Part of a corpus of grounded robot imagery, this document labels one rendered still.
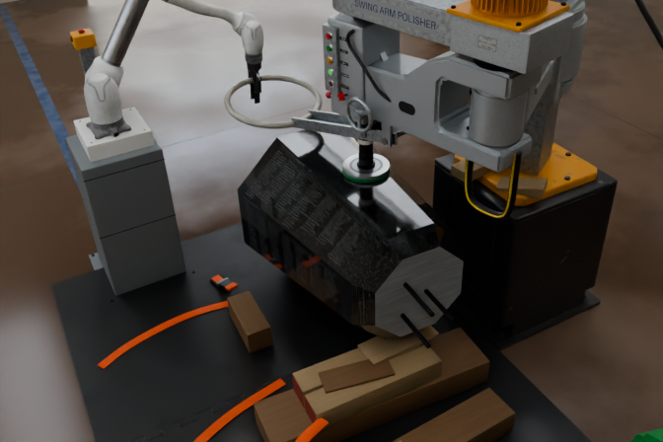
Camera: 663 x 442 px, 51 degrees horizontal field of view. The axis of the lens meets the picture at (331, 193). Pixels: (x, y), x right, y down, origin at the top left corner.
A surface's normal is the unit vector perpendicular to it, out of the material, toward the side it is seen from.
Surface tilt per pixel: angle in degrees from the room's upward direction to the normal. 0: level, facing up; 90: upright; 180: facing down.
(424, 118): 90
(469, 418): 0
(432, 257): 90
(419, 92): 90
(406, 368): 0
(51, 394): 0
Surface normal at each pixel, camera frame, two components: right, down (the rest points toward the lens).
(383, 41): 0.68, 0.38
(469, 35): -0.73, 0.40
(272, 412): -0.04, -0.84
